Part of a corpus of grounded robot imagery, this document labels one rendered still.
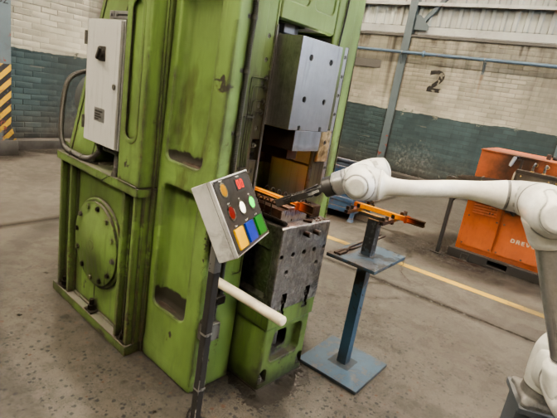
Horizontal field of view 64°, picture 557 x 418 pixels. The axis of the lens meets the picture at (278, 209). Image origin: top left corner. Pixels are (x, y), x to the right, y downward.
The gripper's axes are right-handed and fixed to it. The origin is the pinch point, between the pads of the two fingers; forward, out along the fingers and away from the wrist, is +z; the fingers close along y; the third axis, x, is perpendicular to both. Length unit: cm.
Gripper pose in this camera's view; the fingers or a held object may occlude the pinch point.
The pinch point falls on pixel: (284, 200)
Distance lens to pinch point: 171.2
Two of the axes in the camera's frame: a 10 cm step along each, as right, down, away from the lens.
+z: -9.0, 2.8, 3.4
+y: 2.9, -2.1, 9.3
